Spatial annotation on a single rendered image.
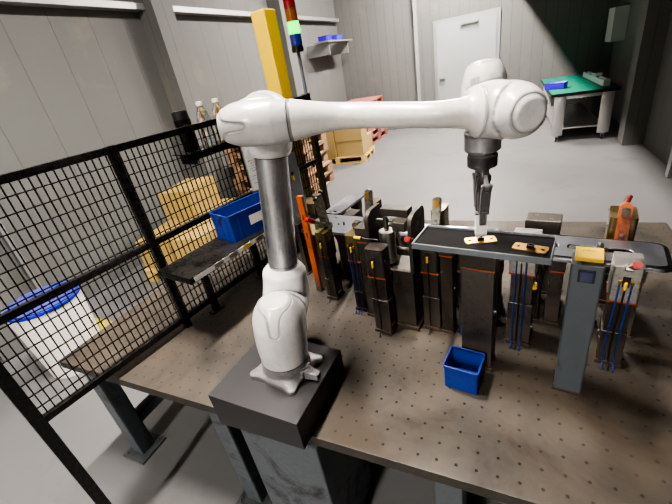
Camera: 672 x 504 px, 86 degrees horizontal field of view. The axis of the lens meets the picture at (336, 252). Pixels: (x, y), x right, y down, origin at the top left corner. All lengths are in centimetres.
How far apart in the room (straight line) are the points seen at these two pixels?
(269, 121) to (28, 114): 359
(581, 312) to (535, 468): 41
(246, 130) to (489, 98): 53
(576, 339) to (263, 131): 99
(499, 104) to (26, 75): 411
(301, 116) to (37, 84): 372
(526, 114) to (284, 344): 83
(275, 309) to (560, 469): 84
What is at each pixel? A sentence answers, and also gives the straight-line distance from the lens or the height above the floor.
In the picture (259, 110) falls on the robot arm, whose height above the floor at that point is 161.
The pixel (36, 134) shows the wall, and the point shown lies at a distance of 436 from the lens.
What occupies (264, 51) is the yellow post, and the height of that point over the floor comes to 181.
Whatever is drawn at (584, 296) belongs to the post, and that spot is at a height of 105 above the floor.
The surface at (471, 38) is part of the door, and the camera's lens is 934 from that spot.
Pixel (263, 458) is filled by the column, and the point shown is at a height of 51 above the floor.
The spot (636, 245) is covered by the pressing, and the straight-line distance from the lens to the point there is 153.
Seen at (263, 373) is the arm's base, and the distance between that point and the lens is 125.
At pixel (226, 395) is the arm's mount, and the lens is 126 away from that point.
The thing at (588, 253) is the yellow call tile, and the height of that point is 116.
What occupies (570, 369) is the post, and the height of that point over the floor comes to 79.
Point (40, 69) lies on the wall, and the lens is 452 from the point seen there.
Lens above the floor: 167
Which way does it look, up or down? 27 degrees down
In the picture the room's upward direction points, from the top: 11 degrees counter-clockwise
